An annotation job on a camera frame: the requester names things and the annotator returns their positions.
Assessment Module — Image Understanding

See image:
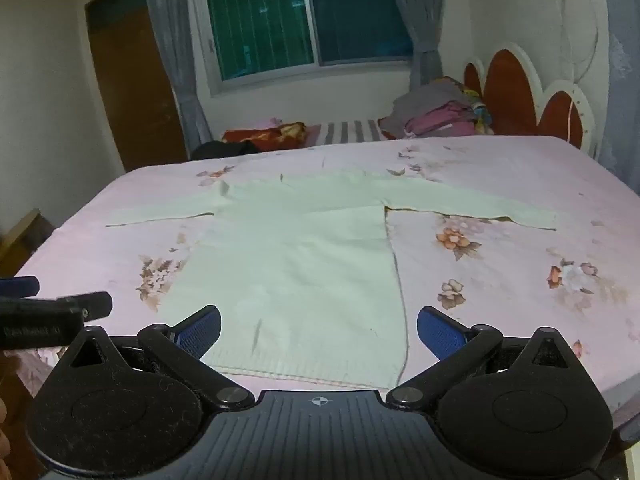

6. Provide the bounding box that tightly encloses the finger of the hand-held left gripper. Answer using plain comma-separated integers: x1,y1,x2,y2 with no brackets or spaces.
0,275,41,299
0,291,114,350

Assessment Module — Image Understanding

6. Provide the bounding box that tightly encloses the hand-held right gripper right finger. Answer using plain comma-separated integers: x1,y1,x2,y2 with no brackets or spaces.
385,304,584,412

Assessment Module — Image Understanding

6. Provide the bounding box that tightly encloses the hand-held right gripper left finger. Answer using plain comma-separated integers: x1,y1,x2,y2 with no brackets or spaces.
61,304,256,412

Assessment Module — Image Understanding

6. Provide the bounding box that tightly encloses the pale green knit sweater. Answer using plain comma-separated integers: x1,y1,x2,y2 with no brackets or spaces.
104,168,559,392

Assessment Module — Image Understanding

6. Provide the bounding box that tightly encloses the stack of folded clothes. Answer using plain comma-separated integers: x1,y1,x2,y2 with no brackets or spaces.
377,75,497,141

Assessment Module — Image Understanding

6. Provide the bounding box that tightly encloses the wooden furniture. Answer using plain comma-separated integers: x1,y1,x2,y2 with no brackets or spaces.
0,208,57,281

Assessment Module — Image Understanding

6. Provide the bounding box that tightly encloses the pink floral bed sheet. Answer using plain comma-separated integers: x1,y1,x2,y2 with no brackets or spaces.
14,135,640,433

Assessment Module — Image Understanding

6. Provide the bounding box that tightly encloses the black cloth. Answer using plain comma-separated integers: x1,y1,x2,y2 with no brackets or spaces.
190,139,262,162

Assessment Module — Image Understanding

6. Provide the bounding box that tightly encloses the red floral blanket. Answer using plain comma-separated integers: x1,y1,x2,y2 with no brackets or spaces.
221,121,308,154

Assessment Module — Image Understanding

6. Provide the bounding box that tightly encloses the grey striped cloth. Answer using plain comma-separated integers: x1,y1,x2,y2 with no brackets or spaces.
299,118,397,149

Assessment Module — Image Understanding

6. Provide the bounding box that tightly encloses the brown wooden door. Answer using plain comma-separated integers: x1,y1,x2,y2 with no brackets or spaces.
84,0,189,174

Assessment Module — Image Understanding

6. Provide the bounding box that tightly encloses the red and white headboard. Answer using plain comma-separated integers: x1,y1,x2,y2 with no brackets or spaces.
462,41,602,162

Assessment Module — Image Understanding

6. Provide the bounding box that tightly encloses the grey curtain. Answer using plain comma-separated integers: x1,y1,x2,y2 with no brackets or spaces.
140,0,214,159
384,0,447,89

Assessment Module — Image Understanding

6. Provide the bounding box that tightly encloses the window with white frame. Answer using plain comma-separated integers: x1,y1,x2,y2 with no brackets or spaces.
192,0,417,97

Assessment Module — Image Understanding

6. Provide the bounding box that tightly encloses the white wall cable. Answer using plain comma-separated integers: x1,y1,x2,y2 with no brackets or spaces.
549,0,603,142

